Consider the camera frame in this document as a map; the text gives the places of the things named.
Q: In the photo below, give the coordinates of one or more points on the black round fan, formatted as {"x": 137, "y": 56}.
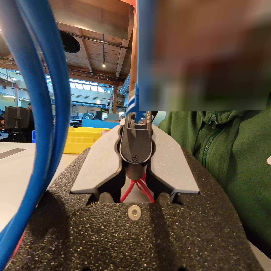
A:
{"x": 69, "y": 42}

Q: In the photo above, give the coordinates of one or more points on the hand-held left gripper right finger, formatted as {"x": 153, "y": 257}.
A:
{"x": 171, "y": 165}

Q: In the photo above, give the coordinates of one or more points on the black computer monitor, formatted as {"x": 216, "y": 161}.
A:
{"x": 17, "y": 116}

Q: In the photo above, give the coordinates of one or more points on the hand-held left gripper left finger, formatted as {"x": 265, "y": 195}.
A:
{"x": 99, "y": 161}

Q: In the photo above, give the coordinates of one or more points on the silver ventilation duct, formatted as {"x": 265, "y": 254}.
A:
{"x": 125, "y": 86}

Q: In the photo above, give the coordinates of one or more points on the person's green hoodie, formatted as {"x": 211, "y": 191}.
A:
{"x": 232, "y": 158}

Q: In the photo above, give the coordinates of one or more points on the teal panel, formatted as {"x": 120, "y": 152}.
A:
{"x": 95, "y": 123}

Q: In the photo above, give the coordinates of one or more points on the wooden support post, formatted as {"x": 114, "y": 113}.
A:
{"x": 133, "y": 63}

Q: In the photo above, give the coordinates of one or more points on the black ethernet port adapter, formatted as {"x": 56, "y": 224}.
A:
{"x": 135, "y": 148}

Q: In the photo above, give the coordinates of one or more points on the yellow storage bin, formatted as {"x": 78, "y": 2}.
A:
{"x": 80, "y": 139}

